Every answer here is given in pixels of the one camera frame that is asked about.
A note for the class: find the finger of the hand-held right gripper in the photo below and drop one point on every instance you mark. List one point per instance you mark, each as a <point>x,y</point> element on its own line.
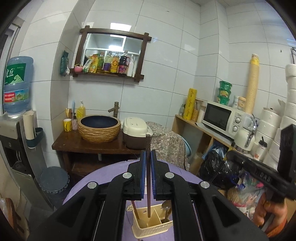
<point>234,158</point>

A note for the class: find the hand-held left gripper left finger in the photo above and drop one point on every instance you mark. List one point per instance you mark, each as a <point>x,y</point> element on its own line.
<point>143,176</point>

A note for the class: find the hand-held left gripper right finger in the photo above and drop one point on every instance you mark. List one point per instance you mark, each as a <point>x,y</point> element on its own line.
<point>153,176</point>

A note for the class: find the large metal spoon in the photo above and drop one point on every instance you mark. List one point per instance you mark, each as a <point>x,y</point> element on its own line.
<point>165,206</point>

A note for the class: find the beige plastic cutlery holder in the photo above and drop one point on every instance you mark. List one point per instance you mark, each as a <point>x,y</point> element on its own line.
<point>152,228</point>

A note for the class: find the person's right hand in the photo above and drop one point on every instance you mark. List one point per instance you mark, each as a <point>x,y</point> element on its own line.
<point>261,208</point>

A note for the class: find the blue foil bag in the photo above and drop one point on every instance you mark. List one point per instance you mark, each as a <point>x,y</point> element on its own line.
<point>216,150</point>

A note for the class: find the cream electric kettle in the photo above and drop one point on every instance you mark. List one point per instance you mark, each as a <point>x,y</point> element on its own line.
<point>245,139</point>

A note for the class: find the black plastic bag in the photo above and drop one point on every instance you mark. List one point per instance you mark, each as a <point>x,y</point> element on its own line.
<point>215,169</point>

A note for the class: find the white tumbler with red print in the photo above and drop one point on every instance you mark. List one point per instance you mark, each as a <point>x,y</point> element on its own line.
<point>260,150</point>

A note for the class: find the floral cloth cover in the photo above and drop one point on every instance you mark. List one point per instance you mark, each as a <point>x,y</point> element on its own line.
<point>166,141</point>

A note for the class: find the colourful filled plastic bag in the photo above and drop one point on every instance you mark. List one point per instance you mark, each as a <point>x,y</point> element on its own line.
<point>245,194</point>

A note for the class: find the purple floral tablecloth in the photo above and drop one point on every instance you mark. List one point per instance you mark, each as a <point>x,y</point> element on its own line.
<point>101,176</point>

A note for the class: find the light blue plastic basin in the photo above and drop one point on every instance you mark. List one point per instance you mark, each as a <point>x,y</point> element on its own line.
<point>187,148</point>

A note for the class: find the white microwave oven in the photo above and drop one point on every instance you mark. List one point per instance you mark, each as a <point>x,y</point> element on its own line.
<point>219,115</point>

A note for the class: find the short stack of white bowls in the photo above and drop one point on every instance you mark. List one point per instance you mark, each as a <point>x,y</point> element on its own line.
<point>268,120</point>

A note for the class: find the white brown rice cooker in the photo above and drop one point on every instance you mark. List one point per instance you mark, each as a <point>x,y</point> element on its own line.
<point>135,129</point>

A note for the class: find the light wooden shelf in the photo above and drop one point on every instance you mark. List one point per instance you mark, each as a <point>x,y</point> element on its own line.
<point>179,129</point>

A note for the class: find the glass jar with lid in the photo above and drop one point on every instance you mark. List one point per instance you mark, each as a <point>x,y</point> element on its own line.
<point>201,114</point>

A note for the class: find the yellow jar with lid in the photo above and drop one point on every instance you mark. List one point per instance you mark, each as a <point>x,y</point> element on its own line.
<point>241,103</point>

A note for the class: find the green instant noodle cup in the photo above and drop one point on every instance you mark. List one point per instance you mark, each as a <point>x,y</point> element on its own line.
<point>223,100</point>
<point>225,85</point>
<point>224,93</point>

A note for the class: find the woven pattern basin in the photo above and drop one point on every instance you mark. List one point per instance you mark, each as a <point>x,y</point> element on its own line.
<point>99,132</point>

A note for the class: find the yellow wrapped roll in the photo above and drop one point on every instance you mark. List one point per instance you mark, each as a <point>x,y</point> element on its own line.
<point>189,104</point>

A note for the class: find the bronze faucet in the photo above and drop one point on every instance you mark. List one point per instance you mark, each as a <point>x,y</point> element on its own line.
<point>115,110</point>

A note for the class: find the tall stack of paper cups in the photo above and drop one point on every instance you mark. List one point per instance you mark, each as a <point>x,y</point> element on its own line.
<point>252,88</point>

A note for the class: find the dark wooden washstand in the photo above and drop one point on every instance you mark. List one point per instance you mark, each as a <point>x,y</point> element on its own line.
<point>69,144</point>

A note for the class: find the pink patterned pump bottle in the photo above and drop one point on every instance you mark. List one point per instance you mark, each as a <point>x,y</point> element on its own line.
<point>74,124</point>

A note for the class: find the tall stack of white bowls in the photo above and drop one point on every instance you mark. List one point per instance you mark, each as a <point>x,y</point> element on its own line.
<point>291,74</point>

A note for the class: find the dark round plastic stool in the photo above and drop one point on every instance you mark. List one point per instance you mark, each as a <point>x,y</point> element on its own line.
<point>54,179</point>

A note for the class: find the yellow soap bottle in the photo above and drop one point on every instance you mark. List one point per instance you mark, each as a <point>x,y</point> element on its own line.
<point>81,112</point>

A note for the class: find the yellow mug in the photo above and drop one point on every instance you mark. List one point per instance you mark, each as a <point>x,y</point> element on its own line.
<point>67,125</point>

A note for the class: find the blue toothbrush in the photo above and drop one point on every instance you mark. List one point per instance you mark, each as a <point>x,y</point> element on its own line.
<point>73,107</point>

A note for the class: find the slim white plastic bottle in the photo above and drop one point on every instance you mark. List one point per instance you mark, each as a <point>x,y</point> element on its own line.
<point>134,70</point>

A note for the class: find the dark soy sauce bottle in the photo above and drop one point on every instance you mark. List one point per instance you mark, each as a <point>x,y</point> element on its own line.
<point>123,64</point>

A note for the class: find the amber sauce bottle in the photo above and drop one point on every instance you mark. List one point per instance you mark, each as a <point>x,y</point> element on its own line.
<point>115,64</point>

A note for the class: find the purple label bottle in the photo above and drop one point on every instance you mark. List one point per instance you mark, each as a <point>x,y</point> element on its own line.
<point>107,64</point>

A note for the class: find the yellow snack packet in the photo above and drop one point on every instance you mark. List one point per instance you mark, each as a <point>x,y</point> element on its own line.
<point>93,64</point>

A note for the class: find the white green snack packet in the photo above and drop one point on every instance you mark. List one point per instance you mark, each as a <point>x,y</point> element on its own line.
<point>86,67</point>

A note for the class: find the pink small bowl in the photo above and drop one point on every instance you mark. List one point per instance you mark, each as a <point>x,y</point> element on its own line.
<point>78,69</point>

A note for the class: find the cream paper cup tube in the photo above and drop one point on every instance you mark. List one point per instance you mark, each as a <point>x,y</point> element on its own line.
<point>29,125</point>

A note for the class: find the grey water dispenser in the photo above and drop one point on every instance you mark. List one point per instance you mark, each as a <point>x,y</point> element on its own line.
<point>13,150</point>

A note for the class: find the wooden framed mirror shelf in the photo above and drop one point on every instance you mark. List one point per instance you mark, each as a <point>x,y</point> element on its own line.
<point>79,51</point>

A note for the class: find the blue water jug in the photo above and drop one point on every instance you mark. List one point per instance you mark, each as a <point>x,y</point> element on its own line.
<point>17,88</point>

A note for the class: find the teal wall holder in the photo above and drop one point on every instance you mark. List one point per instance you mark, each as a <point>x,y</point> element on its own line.
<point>34,141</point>

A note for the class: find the green wall packet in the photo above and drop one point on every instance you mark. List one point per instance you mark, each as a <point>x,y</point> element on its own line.
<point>63,63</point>

